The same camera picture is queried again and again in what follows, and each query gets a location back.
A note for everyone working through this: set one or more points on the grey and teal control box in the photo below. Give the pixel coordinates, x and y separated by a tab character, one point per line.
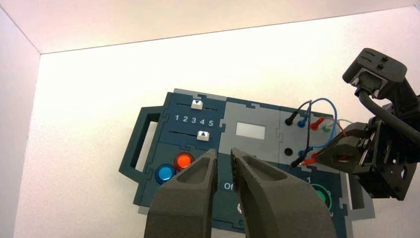
254	111

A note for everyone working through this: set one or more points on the silver metal toggle switch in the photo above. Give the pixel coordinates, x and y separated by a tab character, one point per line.
240	207

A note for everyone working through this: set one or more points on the blue round push button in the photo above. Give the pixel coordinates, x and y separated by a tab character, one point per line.
164	173

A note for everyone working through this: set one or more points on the white slider knob up arrow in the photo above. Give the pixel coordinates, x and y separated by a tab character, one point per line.
203	135

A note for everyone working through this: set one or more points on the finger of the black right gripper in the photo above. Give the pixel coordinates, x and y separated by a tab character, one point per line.
352	146
359	129

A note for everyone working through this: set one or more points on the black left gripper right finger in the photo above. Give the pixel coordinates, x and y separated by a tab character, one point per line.
279	210

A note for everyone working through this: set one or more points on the red round push button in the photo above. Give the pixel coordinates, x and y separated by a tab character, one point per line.
183	161

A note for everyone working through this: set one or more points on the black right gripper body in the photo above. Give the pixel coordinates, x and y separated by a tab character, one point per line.
387	164

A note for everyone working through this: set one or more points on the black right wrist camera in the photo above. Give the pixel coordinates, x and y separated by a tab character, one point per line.
377	65

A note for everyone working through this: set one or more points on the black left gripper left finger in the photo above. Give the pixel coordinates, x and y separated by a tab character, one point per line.
187	203

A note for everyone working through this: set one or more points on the empty black banana socket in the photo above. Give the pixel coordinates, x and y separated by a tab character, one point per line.
288	151

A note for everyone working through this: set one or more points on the white slider knob down arrow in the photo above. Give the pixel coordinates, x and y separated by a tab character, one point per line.
197	104

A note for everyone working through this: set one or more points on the green banana socket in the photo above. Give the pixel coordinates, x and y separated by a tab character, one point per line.
325	128

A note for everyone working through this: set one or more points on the green and teal rotary knob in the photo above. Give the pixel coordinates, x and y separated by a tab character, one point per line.
323	197

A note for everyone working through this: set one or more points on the white rectangular display window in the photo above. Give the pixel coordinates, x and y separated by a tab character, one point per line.
250	130

